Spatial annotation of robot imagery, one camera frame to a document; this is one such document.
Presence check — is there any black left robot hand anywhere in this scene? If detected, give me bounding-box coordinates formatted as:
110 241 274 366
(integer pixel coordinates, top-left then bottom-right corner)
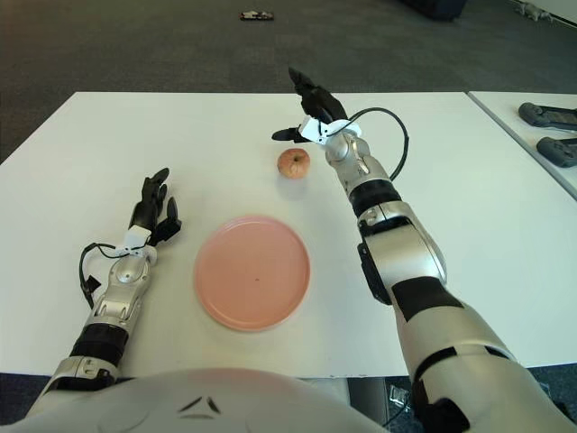
125 167 184 253

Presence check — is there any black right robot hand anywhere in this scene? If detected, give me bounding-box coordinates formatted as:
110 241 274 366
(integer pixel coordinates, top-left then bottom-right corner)
271 66 349 146

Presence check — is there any red yellow apple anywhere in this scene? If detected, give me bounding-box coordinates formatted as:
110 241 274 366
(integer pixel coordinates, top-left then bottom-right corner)
276 148 311 180

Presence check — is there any pink round plate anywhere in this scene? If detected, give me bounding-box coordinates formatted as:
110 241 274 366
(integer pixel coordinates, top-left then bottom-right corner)
193 215 312 334

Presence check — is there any dark blue bulky object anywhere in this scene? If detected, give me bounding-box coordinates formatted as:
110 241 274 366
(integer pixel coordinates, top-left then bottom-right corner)
398 0 465 20

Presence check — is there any white neighbouring table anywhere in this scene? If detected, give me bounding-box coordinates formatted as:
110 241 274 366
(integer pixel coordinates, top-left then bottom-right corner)
467 89 577 202

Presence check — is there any silver robot torso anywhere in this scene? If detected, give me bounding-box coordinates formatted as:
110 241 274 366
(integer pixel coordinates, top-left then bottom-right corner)
0 367 384 433

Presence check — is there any grey handheld controller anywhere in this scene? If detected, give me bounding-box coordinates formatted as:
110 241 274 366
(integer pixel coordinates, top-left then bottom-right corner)
536 136 577 169
517 102 577 132

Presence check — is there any small grey floor toy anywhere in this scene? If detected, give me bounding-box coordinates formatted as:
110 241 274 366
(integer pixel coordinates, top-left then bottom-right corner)
513 2 558 22

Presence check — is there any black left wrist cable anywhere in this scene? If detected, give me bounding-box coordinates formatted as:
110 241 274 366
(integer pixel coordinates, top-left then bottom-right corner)
78 242 136 310

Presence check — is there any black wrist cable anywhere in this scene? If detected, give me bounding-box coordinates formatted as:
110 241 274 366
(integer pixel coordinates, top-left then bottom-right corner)
78 242 136 310
342 106 410 181

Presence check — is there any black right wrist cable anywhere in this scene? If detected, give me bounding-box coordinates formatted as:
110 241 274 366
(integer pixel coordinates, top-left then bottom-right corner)
342 106 410 181

